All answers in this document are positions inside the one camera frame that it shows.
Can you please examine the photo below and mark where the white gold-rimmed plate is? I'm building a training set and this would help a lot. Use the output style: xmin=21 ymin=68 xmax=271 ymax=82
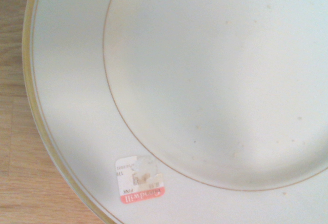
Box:
xmin=22 ymin=0 xmax=328 ymax=224

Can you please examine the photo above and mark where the pink white price sticker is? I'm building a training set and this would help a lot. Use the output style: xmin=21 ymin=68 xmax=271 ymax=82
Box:
xmin=115 ymin=155 xmax=166 ymax=205

